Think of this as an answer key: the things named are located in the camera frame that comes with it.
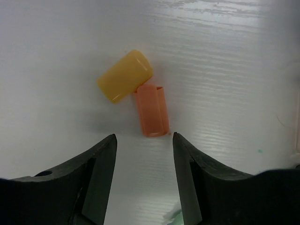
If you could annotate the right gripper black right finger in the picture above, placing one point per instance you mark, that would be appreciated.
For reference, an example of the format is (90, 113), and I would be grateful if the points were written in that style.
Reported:
(212, 193)

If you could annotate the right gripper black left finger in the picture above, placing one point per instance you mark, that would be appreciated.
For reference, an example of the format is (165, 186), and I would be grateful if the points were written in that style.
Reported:
(75, 192)

